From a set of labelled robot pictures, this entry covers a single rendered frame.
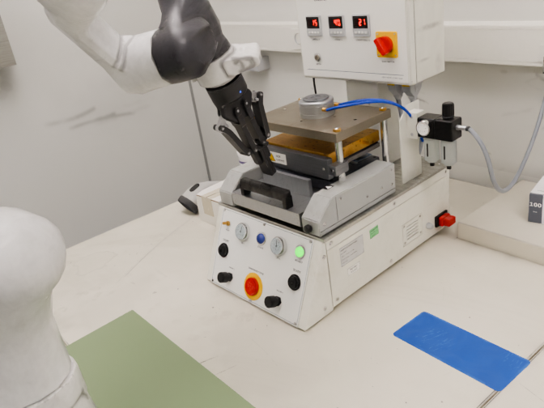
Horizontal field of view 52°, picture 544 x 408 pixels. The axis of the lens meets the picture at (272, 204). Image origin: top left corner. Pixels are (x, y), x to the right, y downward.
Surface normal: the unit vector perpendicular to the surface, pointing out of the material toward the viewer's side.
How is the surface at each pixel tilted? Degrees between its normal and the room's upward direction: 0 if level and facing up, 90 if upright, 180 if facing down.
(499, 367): 0
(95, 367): 3
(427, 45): 90
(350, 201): 90
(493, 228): 0
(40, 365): 90
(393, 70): 90
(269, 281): 65
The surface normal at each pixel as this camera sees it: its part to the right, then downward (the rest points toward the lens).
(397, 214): 0.67, 0.22
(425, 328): -0.15, -0.90
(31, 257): 0.75, -0.17
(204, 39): 0.87, -0.08
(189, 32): 0.35, -0.44
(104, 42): 0.93, 0.07
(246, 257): -0.72, -0.04
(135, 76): -0.26, 0.72
